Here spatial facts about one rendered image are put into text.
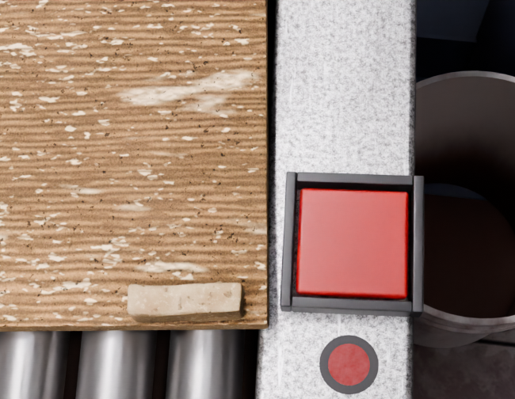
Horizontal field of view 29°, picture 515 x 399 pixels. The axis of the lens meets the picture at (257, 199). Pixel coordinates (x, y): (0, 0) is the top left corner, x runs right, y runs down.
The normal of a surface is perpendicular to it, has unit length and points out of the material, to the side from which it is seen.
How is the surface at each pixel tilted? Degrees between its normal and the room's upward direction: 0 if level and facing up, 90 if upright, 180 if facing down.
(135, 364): 40
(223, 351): 31
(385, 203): 0
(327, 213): 0
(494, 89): 87
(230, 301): 7
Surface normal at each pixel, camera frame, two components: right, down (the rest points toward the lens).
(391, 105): -0.05, -0.28
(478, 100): -0.11, 0.94
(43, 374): 0.61, -0.19
